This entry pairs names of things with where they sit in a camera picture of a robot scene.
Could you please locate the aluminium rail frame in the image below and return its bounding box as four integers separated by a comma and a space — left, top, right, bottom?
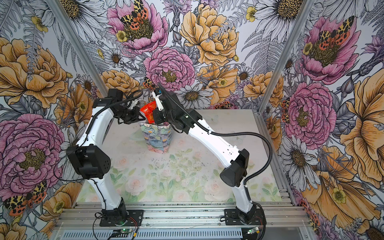
51, 202, 316, 240

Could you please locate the left aluminium corner post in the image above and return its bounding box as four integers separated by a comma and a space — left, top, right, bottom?
47, 1, 108, 97

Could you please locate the floral paper gift bag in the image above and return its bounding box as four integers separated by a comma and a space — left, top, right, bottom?
139, 119, 173, 154

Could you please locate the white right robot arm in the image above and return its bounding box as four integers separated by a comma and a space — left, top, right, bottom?
152, 89, 253, 213

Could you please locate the right aluminium corner post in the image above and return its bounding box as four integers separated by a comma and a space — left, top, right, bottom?
257, 0, 315, 115

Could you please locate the red sauce sachet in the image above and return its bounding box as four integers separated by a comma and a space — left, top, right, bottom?
140, 101, 157, 124

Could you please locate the aluminium corner post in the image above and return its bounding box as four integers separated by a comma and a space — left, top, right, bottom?
47, 1, 108, 97
257, 0, 315, 115

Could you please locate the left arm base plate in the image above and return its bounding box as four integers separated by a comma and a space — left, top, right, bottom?
99, 210, 144, 227

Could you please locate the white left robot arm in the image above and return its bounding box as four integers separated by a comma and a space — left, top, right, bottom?
66, 89, 143, 211

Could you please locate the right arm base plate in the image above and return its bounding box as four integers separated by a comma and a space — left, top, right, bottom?
221, 208, 267, 226

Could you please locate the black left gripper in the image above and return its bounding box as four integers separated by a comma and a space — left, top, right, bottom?
113, 105, 145, 124

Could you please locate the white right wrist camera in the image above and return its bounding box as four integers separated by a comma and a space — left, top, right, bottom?
152, 89, 164, 111

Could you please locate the green circuit board right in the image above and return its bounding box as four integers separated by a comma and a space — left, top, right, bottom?
242, 227, 260, 235

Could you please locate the black corrugated cable conduit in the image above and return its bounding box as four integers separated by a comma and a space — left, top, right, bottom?
157, 82, 273, 240

